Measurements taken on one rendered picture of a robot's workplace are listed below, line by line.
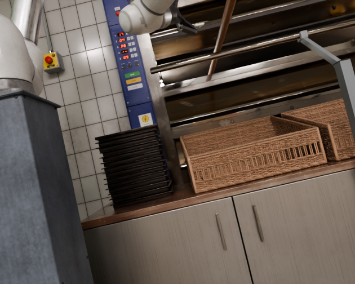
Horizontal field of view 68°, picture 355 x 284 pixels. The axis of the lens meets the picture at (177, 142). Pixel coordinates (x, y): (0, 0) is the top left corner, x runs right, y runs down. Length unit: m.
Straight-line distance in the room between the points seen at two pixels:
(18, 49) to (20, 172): 0.36
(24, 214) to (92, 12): 1.39
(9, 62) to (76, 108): 0.89
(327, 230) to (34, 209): 1.00
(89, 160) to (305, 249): 1.21
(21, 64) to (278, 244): 1.06
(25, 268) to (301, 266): 0.92
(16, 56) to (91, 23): 1.01
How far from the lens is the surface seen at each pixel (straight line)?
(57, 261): 0.78
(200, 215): 1.05
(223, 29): 1.10
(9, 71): 0.88
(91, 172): 1.67
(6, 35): 0.92
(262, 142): 1.12
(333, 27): 1.49
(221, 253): 1.10
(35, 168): 0.75
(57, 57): 1.77
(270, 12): 1.68
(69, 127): 1.73
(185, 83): 1.63
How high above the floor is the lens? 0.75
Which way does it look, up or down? 3 degrees up
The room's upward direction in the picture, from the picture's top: 13 degrees counter-clockwise
